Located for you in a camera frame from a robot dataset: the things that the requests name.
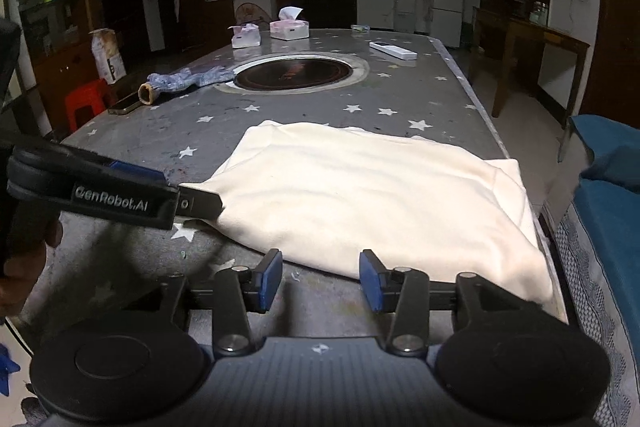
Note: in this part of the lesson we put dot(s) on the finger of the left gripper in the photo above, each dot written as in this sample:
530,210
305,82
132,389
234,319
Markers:
194,203
137,174

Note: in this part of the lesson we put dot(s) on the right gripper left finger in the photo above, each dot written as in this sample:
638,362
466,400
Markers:
237,292

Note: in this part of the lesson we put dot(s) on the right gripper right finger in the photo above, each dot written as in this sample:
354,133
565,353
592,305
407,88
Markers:
402,292

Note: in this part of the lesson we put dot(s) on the cream white sweatshirt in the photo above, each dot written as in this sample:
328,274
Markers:
321,195

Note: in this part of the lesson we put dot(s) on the person's left hand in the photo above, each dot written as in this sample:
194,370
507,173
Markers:
21,274

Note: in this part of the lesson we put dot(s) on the black smartphone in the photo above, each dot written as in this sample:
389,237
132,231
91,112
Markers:
125,94

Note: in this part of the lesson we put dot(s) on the red plastic stool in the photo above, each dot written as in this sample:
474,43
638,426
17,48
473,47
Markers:
96,95

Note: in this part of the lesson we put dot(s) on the blue knit work glove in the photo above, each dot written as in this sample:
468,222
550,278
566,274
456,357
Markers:
158,84

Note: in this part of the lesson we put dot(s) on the white paper bag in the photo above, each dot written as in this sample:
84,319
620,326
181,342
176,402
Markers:
109,63

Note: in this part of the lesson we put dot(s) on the round black induction cooktop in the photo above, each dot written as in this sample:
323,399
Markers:
296,73

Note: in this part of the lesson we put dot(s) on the pink tissue box left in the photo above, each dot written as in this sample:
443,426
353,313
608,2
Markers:
245,36

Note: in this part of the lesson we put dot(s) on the polka dot play tent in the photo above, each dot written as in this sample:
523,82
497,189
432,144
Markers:
251,13

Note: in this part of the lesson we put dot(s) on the blue plastic bin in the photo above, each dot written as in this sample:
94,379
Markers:
7,367

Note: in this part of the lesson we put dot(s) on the pink tissue box with tissue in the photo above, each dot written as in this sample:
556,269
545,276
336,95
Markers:
289,26

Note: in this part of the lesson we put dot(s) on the blue sofa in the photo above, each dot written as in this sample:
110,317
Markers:
591,214

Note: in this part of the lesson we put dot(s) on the white remote control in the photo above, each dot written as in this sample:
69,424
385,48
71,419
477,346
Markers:
393,51

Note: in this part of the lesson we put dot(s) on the small clear plastic box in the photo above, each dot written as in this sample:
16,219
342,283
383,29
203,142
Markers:
360,28

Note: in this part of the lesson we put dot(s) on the dark wooden side table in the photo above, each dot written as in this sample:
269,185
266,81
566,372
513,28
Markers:
521,59

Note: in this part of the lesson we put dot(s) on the water dispenser with blue bottle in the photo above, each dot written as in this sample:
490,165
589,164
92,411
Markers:
405,16

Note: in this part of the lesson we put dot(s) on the white refrigerator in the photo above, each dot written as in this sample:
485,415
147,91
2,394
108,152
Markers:
446,18

